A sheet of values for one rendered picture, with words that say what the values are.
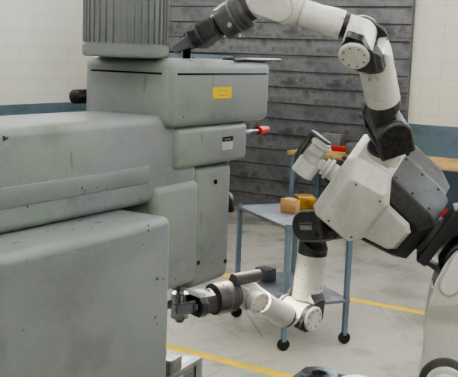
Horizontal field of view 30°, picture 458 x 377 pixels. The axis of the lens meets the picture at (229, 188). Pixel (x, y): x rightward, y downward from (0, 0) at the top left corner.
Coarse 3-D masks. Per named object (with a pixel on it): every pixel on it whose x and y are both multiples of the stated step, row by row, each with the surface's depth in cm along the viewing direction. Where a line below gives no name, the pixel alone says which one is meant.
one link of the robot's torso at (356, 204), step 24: (360, 144) 239; (336, 168) 243; (360, 168) 233; (384, 168) 233; (408, 168) 239; (432, 168) 248; (336, 192) 239; (360, 192) 234; (384, 192) 231; (408, 192) 234; (432, 192) 240; (336, 216) 242; (360, 216) 238; (384, 216) 236; (408, 216) 234; (432, 216) 235; (384, 240) 240; (408, 240) 238
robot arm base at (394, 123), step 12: (396, 120) 225; (372, 132) 237; (384, 132) 225; (396, 132) 226; (408, 132) 226; (384, 144) 228; (396, 144) 228; (408, 144) 229; (384, 156) 230; (396, 156) 231
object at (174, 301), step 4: (172, 300) 232; (176, 300) 231; (180, 300) 231; (184, 300) 231; (188, 300) 232; (172, 304) 232; (176, 304) 231; (172, 308) 232; (172, 312) 232; (172, 316) 232; (176, 316) 231; (180, 316) 231; (184, 316) 232; (188, 316) 234
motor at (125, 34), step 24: (96, 0) 193; (120, 0) 190; (144, 0) 192; (168, 0) 200; (96, 24) 193; (120, 24) 191; (144, 24) 193; (168, 24) 200; (96, 48) 194; (120, 48) 192; (144, 48) 193; (168, 48) 201
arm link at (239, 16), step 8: (232, 0) 214; (240, 0) 214; (232, 8) 213; (240, 8) 213; (232, 16) 213; (240, 16) 213; (248, 16) 214; (256, 16) 213; (240, 24) 214; (248, 24) 214
